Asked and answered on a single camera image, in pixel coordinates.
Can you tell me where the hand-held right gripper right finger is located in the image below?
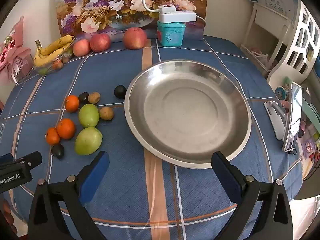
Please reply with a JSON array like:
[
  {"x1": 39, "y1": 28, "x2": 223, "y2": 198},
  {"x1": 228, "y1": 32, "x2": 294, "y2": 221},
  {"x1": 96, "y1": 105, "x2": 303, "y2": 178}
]
[{"x1": 211, "y1": 151, "x2": 294, "y2": 240}]

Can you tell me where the white wooden chair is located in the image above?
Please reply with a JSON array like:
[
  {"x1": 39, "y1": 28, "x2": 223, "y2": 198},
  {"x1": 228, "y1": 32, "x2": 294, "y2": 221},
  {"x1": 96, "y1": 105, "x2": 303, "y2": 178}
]
[{"x1": 240, "y1": 0, "x2": 300, "y2": 72}]

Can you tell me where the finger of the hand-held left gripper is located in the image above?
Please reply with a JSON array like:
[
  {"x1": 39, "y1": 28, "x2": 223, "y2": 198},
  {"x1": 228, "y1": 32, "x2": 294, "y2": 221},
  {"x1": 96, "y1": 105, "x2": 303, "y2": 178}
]
[{"x1": 13, "y1": 151, "x2": 43, "y2": 171}]

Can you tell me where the red apple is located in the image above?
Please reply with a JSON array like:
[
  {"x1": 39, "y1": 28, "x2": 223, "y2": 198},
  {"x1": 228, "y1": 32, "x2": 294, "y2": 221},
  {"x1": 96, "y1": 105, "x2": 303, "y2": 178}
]
[
  {"x1": 90, "y1": 33, "x2": 111, "y2": 53},
  {"x1": 72, "y1": 39, "x2": 91, "y2": 57},
  {"x1": 123, "y1": 27, "x2": 148, "y2": 50}
]

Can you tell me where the smartphone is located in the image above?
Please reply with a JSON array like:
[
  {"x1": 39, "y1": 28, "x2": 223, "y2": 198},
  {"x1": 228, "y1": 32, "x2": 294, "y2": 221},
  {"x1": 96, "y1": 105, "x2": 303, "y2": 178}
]
[{"x1": 282, "y1": 82, "x2": 302, "y2": 152}]

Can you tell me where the white rectangular box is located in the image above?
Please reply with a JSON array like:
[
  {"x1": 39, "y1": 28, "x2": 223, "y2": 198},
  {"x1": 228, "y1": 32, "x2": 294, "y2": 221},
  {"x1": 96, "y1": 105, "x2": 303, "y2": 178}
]
[{"x1": 159, "y1": 11, "x2": 197, "y2": 23}]

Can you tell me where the brown kiwifruit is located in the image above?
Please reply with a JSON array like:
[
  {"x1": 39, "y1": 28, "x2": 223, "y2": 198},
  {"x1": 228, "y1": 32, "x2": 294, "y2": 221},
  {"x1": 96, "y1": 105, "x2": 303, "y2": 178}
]
[
  {"x1": 99, "y1": 106, "x2": 115, "y2": 121},
  {"x1": 88, "y1": 92, "x2": 101, "y2": 104}
]

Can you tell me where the colourful sticker sheet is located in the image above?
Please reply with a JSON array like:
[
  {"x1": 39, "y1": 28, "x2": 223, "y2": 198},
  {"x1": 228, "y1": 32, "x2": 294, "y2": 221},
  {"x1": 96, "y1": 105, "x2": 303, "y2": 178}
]
[{"x1": 299, "y1": 120, "x2": 320, "y2": 162}]

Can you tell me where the blue plaid tablecloth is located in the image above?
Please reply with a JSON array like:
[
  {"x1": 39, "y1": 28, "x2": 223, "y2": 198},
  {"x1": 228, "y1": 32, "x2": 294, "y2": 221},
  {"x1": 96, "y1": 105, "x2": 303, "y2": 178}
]
[{"x1": 0, "y1": 35, "x2": 304, "y2": 240}]

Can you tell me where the green mango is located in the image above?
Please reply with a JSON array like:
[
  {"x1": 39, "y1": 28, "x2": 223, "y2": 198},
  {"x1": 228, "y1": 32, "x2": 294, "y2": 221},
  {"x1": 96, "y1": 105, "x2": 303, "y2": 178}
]
[
  {"x1": 74, "y1": 127, "x2": 103, "y2": 155},
  {"x1": 78, "y1": 104, "x2": 100, "y2": 128}
]

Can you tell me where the clear plastic fruit tray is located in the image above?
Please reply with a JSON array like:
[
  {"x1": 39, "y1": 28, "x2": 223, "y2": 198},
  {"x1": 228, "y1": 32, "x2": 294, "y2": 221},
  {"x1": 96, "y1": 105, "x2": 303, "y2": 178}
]
[{"x1": 34, "y1": 47, "x2": 74, "y2": 77}]

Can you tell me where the round stainless steel plate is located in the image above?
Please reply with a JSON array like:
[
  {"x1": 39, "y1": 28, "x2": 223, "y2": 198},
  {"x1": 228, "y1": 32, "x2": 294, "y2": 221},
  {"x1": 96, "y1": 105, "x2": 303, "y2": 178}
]
[{"x1": 124, "y1": 59, "x2": 252, "y2": 169}]

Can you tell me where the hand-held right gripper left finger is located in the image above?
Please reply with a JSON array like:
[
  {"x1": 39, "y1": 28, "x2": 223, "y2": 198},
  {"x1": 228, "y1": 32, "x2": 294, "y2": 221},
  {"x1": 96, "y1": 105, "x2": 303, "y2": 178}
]
[{"x1": 27, "y1": 151, "x2": 110, "y2": 240}]

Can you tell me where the orange tangerine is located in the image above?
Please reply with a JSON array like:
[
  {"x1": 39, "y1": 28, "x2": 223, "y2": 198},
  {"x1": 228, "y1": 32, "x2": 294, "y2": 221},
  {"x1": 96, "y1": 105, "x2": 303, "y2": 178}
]
[
  {"x1": 46, "y1": 127, "x2": 61, "y2": 146},
  {"x1": 56, "y1": 118, "x2": 76, "y2": 140},
  {"x1": 65, "y1": 95, "x2": 80, "y2": 113}
]

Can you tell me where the black cable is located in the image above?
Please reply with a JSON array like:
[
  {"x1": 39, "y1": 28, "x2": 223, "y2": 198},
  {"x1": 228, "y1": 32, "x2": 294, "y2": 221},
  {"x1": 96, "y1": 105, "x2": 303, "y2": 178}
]
[{"x1": 302, "y1": 159, "x2": 320, "y2": 181}]

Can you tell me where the white plastic bag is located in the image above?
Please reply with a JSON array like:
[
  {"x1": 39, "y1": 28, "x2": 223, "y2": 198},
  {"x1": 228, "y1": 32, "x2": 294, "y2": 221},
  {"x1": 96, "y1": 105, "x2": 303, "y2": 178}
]
[{"x1": 251, "y1": 49, "x2": 271, "y2": 68}]

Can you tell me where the teal plastic box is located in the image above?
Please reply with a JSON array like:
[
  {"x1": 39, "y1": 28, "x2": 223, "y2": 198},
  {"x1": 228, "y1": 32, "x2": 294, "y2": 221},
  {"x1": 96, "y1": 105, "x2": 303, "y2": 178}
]
[{"x1": 157, "y1": 20, "x2": 186, "y2": 47}]

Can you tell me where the yellow banana bunch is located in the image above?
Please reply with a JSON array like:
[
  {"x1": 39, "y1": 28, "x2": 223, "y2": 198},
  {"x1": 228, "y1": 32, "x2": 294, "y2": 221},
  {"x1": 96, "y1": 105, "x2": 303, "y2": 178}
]
[{"x1": 33, "y1": 35, "x2": 75, "y2": 67}]

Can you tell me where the white phone stand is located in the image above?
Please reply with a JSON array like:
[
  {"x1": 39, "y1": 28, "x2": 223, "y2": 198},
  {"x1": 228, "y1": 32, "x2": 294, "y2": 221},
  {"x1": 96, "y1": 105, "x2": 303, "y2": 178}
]
[{"x1": 264, "y1": 100, "x2": 290, "y2": 140}]

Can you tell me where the white cutout shelf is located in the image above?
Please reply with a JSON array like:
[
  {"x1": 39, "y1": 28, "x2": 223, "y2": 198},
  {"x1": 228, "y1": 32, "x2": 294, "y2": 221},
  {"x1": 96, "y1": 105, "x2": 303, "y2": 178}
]
[{"x1": 267, "y1": 2, "x2": 320, "y2": 90}]

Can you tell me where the round floral tin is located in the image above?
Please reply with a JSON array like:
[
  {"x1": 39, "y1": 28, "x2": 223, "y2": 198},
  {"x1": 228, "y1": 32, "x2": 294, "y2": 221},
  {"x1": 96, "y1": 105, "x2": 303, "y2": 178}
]
[{"x1": 275, "y1": 86, "x2": 291, "y2": 101}]

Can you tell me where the flower painting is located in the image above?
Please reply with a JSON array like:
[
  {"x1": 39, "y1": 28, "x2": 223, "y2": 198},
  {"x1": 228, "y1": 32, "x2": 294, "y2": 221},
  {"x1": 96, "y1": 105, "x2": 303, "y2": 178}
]
[{"x1": 54, "y1": 0, "x2": 208, "y2": 43}]

